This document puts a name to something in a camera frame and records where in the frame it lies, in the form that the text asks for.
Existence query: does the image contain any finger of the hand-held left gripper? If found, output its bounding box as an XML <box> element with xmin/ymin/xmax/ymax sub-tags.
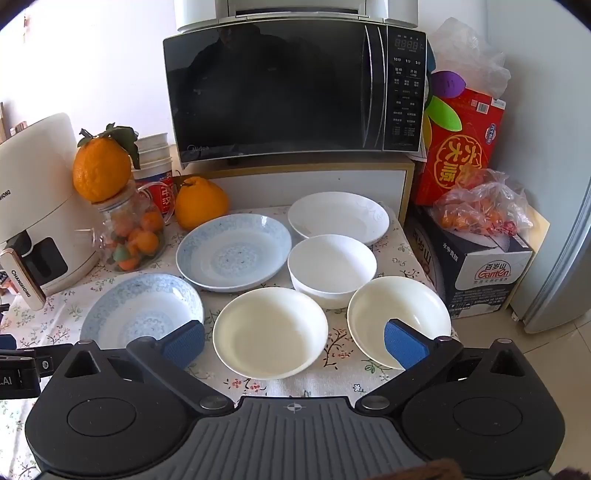
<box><xmin>0</xmin><ymin>344</ymin><xmax>75</xmax><ymax>376</ymax></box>

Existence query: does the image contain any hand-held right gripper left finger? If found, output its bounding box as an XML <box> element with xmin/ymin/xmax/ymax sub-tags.
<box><xmin>62</xmin><ymin>320</ymin><xmax>236</xmax><ymax>416</ymax></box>

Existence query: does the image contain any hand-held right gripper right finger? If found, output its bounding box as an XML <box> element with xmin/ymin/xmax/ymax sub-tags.
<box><xmin>355</xmin><ymin>318</ymin><xmax>531</xmax><ymax>412</ymax></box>

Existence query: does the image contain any shallow white bowl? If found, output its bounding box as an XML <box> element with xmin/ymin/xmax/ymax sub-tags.
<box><xmin>213</xmin><ymin>287</ymin><xmax>329</xmax><ymax>380</ymax></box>
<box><xmin>346</xmin><ymin>276</ymin><xmax>452</xmax><ymax>370</ymax></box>

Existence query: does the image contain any blue patterned bowl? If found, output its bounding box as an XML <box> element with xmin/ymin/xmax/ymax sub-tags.
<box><xmin>79</xmin><ymin>273</ymin><xmax>205</xmax><ymax>352</ymax></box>

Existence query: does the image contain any large blue patterned plate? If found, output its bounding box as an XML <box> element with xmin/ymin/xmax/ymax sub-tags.
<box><xmin>176</xmin><ymin>213</ymin><xmax>293</xmax><ymax>292</ymax></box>

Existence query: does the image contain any deep white bowl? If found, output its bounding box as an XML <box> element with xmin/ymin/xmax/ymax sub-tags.
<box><xmin>287</xmin><ymin>234</ymin><xmax>378</xmax><ymax>310</ymax></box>

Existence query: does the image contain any white ceramic bowl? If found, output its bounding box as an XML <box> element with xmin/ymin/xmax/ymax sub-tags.
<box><xmin>287</xmin><ymin>193</ymin><xmax>391</xmax><ymax>246</ymax></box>

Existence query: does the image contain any floral tablecloth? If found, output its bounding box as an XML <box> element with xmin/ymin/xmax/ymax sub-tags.
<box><xmin>0</xmin><ymin>203</ymin><xmax>459</xmax><ymax>480</ymax></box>

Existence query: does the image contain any dark cardboard water box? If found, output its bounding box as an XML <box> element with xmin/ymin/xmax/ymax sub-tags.
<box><xmin>406</xmin><ymin>203</ymin><xmax>535</xmax><ymax>320</ymax></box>

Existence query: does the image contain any large orange without leaves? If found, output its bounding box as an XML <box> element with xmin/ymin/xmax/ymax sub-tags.
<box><xmin>174</xmin><ymin>176</ymin><xmax>230</xmax><ymax>232</ymax></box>

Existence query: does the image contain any plastic bag of small oranges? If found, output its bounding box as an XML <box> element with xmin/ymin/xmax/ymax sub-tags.
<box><xmin>433</xmin><ymin>168</ymin><xmax>534</xmax><ymax>238</ymax></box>

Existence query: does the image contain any grey refrigerator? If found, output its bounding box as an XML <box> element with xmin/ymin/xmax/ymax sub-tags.
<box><xmin>509</xmin><ymin>175</ymin><xmax>591</xmax><ymax>335</ymax></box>

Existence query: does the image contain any stack of paper cups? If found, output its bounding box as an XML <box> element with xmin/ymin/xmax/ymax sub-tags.
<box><xmin>131</xmin><ymin>133</ymin><xmax>175</xmax><ymax>222</ymax></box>

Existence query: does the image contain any white air fryer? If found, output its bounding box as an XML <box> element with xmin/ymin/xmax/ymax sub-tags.
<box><xmin>0</xmin><ymin>113</ymin><xmax>102</xmax><ymax>311</ymax></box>

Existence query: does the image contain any yellow envelope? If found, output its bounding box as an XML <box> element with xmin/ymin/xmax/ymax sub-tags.
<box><xmin>521</xmin><ymin>203</ymin><xmax>551</xmax><ymax>260</ymax></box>

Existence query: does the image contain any large orange with leaves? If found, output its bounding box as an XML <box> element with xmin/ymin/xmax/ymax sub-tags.
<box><xmin>73</xmin><ymin>124</ymin><xmax>140</xmax><ymax>203</ymax></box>

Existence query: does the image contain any red gift box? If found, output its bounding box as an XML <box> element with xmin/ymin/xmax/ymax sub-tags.
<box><xmin>414</xmin><ymin>88</ymin><xmax>506</xmax><ymax>206</ymax></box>

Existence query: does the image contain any green plastic toy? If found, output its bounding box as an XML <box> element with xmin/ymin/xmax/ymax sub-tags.
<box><xmin>425</xmin><ymin>95</ymin><xmax>462</xmax><ymax>134</ymax></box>

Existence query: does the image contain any purple plastic toy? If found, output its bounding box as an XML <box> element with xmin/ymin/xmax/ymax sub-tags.
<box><xmin>431</xmin><ymin>71</ymin><xmax>462</xmax><ymax>99</ymax></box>

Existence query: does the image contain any black microwave oven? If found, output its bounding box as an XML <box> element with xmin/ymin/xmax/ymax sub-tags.
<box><xmin>163</xmin><ymin>23</ymin><xmax>428</xmax><ymax>169</ymax></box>

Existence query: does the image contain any clear plastic bag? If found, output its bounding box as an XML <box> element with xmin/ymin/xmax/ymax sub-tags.
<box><xmin>429</xmin><ymin>17</ymin><xmax>511</xmax><ymax>100</ymax></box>

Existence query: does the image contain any glass jar with handle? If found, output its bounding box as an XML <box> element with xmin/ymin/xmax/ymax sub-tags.
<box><xmin>88</xmin><ymin>180</ymin><xmax>167</xmax><ymax>274</ymax></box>

